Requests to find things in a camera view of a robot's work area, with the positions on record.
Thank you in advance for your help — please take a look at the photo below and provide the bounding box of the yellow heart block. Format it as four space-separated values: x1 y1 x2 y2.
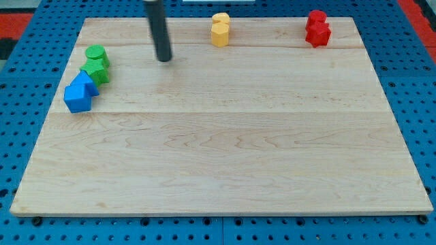
211 12 230 28

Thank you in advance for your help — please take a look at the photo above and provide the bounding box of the green star block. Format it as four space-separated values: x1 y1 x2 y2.
80 59 110 87

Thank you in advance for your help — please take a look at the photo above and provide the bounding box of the red star block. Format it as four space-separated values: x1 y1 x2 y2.
305 22 331 48

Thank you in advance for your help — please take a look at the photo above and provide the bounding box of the light wooden board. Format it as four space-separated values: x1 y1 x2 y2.
10 17 433 217

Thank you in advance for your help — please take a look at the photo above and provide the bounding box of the yellow hexagon block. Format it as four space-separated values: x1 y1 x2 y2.
211 22 230 47

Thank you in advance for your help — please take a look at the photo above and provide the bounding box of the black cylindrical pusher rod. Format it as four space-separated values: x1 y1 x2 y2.
144 0 172 62

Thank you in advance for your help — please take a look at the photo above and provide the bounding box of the blue triangle block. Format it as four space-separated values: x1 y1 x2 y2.
70 71 99 97

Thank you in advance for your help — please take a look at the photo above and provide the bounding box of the green cylinder block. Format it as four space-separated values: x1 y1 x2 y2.
85 44 110 68

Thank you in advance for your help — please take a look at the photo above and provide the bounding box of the red cylinder block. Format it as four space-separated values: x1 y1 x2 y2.
305 10 327 31

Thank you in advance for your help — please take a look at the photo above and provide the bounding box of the blue cube block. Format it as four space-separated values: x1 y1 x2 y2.
63 84 92 113

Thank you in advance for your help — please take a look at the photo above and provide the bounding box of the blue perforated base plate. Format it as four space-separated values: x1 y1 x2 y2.
1 0 435 244

